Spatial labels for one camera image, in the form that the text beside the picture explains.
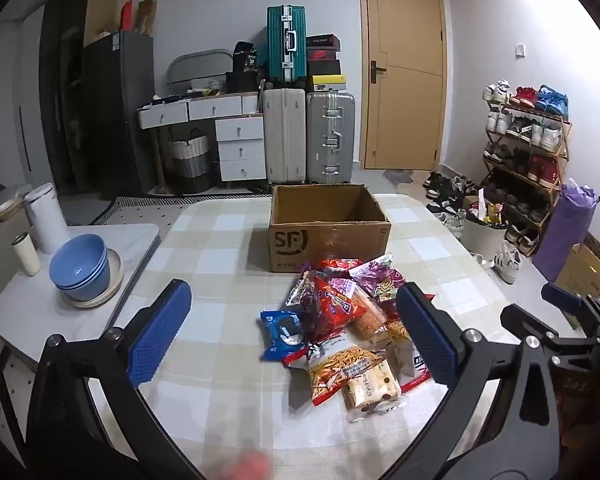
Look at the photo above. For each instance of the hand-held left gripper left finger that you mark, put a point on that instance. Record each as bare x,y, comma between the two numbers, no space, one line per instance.
160,332

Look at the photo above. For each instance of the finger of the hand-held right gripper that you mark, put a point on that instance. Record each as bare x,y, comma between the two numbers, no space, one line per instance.
527,327
562,296

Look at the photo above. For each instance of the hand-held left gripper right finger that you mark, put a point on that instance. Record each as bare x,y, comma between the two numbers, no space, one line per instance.
425,335

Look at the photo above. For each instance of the pile of snack packets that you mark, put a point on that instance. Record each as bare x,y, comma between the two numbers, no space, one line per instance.
330,305

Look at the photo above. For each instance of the blue cookie packet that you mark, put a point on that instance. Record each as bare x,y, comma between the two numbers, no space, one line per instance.
280,332

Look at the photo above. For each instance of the brown cardboard box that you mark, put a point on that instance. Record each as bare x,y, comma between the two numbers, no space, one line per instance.
330,245

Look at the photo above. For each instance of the small open cardboard carton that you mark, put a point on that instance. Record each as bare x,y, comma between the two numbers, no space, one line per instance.
582,272

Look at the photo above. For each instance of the purple bag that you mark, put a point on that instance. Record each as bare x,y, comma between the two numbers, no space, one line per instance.
565,235

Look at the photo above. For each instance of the white sneakers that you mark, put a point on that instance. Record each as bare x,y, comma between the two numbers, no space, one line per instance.
507,262

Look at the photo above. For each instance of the beige plate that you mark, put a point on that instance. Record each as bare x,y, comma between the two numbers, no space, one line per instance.
114,275

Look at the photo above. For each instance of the white trash bin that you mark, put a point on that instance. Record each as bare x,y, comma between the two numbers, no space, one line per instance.
482,240

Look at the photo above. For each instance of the stack of blue bowls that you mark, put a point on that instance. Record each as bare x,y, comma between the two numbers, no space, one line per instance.
77,265

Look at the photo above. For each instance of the white side table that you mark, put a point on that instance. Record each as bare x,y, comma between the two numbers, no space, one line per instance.
25,305

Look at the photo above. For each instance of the pile of dark shoes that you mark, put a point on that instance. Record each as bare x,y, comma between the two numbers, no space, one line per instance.
447,192

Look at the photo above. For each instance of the wooden shoe rack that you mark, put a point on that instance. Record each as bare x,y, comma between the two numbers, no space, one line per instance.
562,145

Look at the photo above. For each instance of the white tumbler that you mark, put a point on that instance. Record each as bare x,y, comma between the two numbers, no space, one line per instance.
26,255

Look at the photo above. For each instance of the grey doormat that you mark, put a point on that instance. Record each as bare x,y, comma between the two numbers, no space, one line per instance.
397,176

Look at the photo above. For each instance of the white canister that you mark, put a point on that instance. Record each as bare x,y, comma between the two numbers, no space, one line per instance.
45,215

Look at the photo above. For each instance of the woven laundry basket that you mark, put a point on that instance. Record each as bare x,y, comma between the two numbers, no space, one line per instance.
190,165

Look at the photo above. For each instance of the rows of assorted shoes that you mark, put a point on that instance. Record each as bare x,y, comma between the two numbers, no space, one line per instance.
525,130

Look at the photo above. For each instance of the white drawer cabinet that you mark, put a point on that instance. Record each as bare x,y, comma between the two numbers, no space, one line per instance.
240,152

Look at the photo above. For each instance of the white desk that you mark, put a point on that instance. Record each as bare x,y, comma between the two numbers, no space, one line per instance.
165,114

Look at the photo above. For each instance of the silver suitcase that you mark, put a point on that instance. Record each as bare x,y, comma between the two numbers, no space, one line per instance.
330,135

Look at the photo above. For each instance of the wooden door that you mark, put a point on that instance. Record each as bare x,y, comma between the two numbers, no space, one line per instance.
405,110

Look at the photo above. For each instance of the dark grey fridge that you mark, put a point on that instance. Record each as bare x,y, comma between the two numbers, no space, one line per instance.
115,110

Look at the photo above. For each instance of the beige suitcase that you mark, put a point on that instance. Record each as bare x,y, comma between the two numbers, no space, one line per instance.
284,135

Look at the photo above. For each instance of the black storage box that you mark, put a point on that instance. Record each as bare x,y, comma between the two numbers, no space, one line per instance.
241,82

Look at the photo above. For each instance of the dark wardrobe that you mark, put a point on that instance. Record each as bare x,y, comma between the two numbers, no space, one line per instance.
65,85

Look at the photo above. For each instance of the yellow and black shoe box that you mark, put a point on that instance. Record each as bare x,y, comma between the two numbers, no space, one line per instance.
328,82

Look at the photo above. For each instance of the white wardrobe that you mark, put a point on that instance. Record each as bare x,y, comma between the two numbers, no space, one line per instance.
30,85

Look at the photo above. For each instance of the black printed bag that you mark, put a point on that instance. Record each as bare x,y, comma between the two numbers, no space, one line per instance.
245,57

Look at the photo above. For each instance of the teal suitcase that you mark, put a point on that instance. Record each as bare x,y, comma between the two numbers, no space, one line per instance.
285,45

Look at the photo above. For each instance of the red paper bag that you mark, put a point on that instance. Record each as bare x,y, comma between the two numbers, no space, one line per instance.
128,17

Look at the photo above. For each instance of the brown paper bag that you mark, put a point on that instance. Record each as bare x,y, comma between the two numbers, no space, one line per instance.
146,16

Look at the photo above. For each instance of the white wall switch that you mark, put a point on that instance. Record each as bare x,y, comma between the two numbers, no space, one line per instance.
520,50

